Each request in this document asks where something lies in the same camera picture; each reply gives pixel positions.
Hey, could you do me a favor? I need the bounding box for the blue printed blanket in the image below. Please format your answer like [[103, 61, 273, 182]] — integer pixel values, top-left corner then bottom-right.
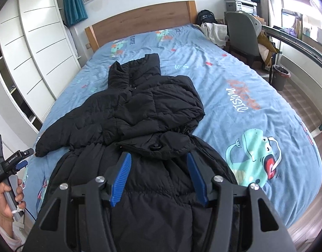
[[21, 24, 322, 229]]

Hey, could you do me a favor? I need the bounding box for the yellow garment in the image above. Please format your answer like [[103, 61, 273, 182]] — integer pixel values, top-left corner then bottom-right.
[[257, 31, 278, 69]]

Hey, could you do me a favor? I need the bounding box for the person's left forearm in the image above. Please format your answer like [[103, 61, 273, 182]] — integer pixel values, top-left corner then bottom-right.
[[0, 210, 28, 252]]

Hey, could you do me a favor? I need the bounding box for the white printer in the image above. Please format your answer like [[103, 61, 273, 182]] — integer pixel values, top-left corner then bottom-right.
[[224, 0, 258, 16]]

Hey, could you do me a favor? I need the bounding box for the grey chair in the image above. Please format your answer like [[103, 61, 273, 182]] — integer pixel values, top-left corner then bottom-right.
[[225, 11, 264, 66]]

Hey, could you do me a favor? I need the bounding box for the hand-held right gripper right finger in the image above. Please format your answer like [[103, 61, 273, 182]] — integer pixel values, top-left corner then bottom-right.
[[186, 152, 291, 252]]

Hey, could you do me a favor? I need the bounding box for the person's left hand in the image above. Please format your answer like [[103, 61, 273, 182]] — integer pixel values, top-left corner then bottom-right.
[[0, 178, 27, 221]]

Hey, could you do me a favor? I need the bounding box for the white wardrobe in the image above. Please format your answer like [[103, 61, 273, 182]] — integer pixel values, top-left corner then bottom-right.
[[0, 0, 81, 134]]

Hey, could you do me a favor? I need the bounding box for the black backpack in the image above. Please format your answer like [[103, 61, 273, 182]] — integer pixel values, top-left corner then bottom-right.
[[196, 10, 218, 27]]

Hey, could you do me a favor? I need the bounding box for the window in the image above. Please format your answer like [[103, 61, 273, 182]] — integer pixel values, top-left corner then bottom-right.
[[266, 0, 322, 42]]

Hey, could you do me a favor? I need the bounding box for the dark trash bin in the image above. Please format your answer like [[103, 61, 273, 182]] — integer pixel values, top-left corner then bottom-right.
[[272, 65, 291, 91]]

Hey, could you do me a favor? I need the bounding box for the black puffer coat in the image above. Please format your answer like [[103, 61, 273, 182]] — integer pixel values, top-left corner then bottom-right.
[[35, 53, 240, 252]]

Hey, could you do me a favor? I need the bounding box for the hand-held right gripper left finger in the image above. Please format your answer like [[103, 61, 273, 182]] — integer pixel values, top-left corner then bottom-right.
[[24, 152, 132, 252]]

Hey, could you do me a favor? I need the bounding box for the dark metal rail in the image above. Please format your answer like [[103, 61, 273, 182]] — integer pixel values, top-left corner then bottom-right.
[[261, 25, 322, 74]]

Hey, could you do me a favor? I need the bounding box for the wooden headboard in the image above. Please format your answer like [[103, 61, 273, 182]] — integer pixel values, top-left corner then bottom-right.
[[85, 0, 197, 53]]

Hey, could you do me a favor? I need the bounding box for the cream cloth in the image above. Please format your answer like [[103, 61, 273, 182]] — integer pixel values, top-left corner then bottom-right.
[[201, 22, 230, 46]]

